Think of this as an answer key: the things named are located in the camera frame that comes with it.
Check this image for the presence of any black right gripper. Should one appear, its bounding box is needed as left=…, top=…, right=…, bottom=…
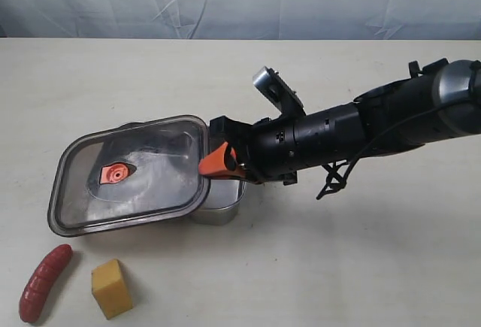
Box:
left=198, top=116, right=298, bottom=186

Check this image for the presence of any dark transparent lunch box lid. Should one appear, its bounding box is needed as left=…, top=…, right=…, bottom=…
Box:
left=47, top=115, right=210, bottom=237

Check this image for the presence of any yellow toy cheese block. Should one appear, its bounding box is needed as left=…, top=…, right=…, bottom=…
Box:
left=91, top=259, right=134, bottom=320

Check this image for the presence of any red toy sausage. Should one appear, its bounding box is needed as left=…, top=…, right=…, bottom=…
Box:
left=19, top=244, right=73, bottom=323

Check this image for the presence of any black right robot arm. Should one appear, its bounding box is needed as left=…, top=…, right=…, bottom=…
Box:
left=198, top=59, right=480, bottom=194

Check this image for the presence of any stainless steel lunch box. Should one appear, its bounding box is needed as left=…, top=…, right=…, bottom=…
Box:
left=119, top=122, right=248, bottom=227

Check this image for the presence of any blue wrinkled backdrop cloth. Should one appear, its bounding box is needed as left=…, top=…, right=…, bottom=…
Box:
left=1, top=0, right=480, bottom=40

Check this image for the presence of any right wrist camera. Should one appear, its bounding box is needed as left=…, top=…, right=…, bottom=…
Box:
left=253, top=66, right=306, bottom=118

